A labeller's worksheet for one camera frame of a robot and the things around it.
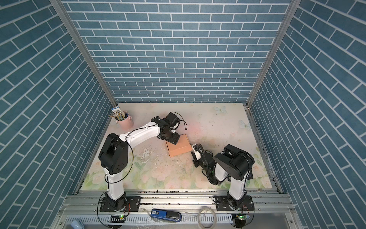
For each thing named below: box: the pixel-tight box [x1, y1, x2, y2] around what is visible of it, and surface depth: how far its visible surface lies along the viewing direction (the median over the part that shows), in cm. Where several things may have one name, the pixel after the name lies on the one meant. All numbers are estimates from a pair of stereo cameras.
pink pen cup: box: [116, 110, 134, 132], surface depth 103 cm
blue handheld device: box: [150, 208, 183, 223], surface depth 70 cm
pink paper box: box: [165, 134, 193, 158], surface depth 91 cm
